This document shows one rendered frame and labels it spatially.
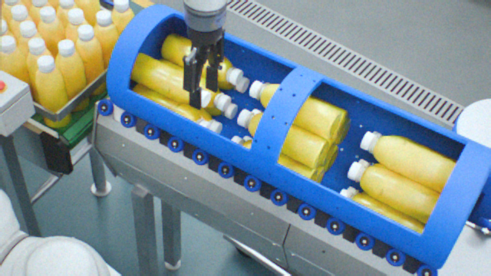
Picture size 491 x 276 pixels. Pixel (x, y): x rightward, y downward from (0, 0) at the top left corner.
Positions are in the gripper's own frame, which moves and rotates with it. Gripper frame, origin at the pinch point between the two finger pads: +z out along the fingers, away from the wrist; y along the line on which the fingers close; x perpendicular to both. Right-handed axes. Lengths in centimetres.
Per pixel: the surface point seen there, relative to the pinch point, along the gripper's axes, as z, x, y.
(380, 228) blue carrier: 6, -50, -8
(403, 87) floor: 115, -16, 155
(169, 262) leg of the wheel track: 110, 20, 10
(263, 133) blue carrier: -2.6, -19.6, -6.1
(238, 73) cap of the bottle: 1.4, -3.3, 10.6
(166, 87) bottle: 1.9, 8.7, -3.0
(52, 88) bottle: 9.8, 36.5, -12.8
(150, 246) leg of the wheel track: 81, 18, -2
